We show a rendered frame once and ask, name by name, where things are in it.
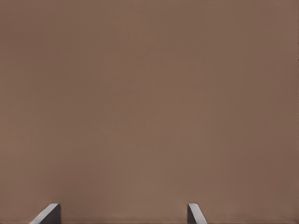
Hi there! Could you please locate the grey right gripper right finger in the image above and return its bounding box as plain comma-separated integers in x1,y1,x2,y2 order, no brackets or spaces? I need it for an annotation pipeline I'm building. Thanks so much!
187,203,207,224

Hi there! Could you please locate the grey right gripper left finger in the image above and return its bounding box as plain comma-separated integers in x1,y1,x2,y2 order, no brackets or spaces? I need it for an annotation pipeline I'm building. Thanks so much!
29,203,62,224

